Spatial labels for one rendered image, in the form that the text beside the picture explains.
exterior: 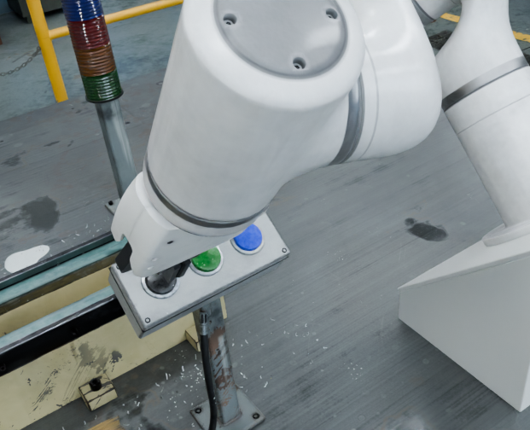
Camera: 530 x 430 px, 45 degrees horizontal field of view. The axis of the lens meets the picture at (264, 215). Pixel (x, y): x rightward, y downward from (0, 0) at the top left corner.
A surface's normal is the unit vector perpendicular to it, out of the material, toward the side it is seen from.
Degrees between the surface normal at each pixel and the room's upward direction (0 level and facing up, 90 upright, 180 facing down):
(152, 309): 38
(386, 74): 54
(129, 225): 87
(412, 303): 90
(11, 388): 90
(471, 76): 64
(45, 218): 0
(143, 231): 89
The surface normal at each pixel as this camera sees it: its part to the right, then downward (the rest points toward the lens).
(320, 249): -0.09, -0.82
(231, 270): 0.28, -0.38
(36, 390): 0.57, 0.43
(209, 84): -0.67, 0.58
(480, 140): -0.77, 0.33
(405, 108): 0.42, 0.34
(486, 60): -0.16, -0.03
